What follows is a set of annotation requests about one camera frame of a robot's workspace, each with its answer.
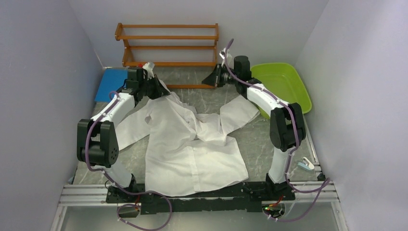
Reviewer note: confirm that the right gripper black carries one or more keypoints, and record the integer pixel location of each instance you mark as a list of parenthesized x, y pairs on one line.
[(214, 78)]

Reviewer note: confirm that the blue board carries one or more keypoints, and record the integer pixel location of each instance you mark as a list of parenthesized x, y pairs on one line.
[(112, 79)]

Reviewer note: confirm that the small white blue object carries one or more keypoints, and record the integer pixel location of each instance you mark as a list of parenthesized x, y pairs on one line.
[(306, 164)]

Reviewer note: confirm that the green plastic basin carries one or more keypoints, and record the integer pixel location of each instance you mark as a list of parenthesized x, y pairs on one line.
[(283, 81)]

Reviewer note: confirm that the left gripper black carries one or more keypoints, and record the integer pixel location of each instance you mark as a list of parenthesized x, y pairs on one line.
[(159, 89)]

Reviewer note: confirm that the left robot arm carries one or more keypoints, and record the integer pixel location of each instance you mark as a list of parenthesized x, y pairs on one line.
[(97, 143)]

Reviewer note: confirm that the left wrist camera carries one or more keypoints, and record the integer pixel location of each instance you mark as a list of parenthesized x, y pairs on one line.
[(148, 66)]

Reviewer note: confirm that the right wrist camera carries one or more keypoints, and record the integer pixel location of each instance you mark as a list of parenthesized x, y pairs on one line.
[(227, 59)]

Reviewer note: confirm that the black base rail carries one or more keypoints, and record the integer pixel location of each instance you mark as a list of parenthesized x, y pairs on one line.
[(249, 196)]

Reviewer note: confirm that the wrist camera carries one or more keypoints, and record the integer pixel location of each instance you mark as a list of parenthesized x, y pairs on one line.
[(148, 66), (227, 59)]

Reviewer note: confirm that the wooden shoe rack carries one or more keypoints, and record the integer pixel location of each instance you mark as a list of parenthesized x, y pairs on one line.
[(168, 45)]

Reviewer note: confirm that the white shirt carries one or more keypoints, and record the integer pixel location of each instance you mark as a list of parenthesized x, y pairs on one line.
[(188, 152)]

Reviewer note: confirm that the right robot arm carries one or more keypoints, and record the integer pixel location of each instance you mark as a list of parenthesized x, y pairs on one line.
[(286, 123)]

